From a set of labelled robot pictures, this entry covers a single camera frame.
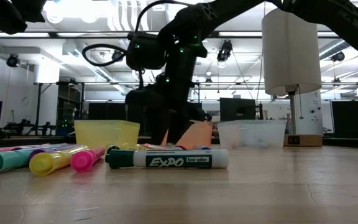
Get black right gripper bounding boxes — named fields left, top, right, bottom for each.
left=124, top=82, right=213, bottom=146

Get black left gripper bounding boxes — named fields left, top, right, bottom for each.
left=0, top=0, right=48, bottom=35

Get orange Expo dry-erase marker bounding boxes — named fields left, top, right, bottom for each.
left=141, top=143, right=183, bottom=151

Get yellow Sharpie highlighter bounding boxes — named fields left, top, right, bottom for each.
left=119, top=142, right=149, bottom=151

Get pink Sharpie highlighter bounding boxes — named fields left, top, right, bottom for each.
left=70, top=147, right=106, bottom=173

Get lavender highlighter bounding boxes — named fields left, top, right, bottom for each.
left=20, top=143, right=71, bottom=149

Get purple highlighter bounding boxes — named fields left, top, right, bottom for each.
left=28, top=144, right=83, bottom=164

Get teal highlighter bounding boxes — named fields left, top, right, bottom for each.
left=0, top=148, right=35, bottom=175

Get orange translucent plastic bin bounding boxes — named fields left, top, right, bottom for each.
left=162, top=120, right=213, bottom=150

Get black ceiling spotlight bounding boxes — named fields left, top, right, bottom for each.
left=111, top=49, right=124, bottom=63
left=6, top=53, right=20, bottom=68
left=216, top=39, right=233, bottom=63
left=331, top=51, right=346, bottom=62

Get yellow translucent plastic bin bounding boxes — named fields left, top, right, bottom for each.
left=73, top=119, right=141, bottom=149

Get clear plastic bin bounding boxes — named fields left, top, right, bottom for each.
left=216, top=119, right=287, bottom=150

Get black equipment rack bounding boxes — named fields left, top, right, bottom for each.
left=56, top=85, right=85, bottom=136

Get overhead LED light bar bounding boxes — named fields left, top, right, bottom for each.
left=0, top=30, right=358, bottom=39

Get distant black robot arms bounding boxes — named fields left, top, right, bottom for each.
left=3, top=116, right=57, bottom=137

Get white shade table lamp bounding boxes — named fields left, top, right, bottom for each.
left=261, top=7, right=323, bottom=147

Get white round pillar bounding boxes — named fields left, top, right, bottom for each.
left=294, top=90, right=324, bottom=136

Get black partition wall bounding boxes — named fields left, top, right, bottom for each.
left=331, top=100, right=358, bottom=139
left=88, top=101, right=150, bottom=138

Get black metal rack frame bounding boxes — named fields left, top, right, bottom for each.
left=33, top=80, right=203, bottom=136

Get white ceiling duct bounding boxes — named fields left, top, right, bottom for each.
left=62, top=42, right=135, bottom=96

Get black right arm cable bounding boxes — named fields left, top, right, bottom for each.
left=81, top=0, right=192, bottom=68

